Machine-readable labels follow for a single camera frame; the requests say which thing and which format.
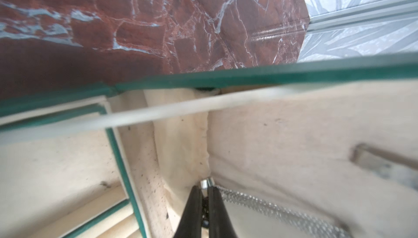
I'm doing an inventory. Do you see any silver jewelry chain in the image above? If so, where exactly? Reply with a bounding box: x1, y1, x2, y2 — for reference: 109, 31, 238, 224
200, 177, 353, 238

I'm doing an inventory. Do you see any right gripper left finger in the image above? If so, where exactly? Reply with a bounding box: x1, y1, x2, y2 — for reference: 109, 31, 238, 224
173, 186, 203, 238

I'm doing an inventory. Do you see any green jewelry box beige lining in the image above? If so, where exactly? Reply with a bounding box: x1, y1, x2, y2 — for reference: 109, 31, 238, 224
1, 53, 418, 238

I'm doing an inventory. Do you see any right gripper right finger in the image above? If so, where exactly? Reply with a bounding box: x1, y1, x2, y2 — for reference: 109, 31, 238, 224
208, 186, 238, 238

